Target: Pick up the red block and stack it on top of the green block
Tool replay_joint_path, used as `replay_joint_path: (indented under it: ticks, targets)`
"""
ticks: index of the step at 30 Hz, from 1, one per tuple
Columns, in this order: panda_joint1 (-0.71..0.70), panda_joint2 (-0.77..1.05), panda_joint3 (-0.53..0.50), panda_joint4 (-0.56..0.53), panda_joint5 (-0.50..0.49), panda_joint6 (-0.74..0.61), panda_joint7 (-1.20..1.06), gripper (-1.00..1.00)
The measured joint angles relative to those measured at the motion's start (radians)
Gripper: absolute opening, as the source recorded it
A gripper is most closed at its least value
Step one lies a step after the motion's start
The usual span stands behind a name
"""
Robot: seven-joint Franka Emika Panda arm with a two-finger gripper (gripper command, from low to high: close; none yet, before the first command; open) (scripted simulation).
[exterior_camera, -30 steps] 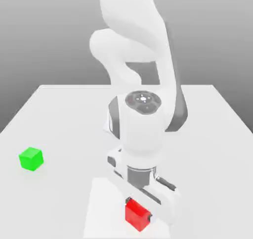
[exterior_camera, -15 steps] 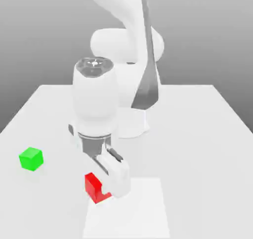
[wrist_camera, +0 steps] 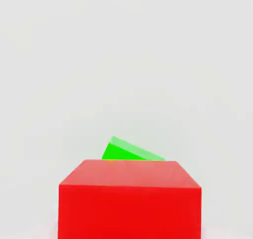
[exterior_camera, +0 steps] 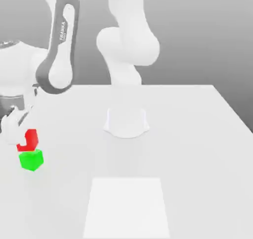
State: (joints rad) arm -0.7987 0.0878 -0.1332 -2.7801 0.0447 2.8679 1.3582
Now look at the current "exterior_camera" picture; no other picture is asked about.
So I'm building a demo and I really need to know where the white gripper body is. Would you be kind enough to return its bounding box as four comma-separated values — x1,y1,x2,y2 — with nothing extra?
0,105,35,144

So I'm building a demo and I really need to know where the small red cube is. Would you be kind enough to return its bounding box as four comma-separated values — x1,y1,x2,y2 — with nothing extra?
16,129,40,152

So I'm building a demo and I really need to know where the small green cube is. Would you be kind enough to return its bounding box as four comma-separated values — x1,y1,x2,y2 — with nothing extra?
18,149,44,172

